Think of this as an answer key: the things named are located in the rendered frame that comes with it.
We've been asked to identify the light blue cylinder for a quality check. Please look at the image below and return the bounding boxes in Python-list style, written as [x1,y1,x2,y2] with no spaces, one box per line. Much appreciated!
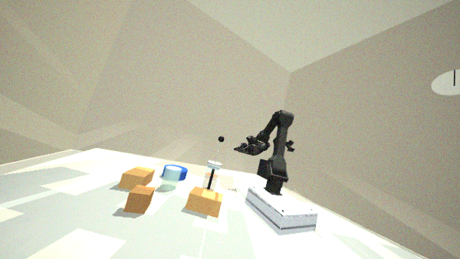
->
[162,165,188,181]

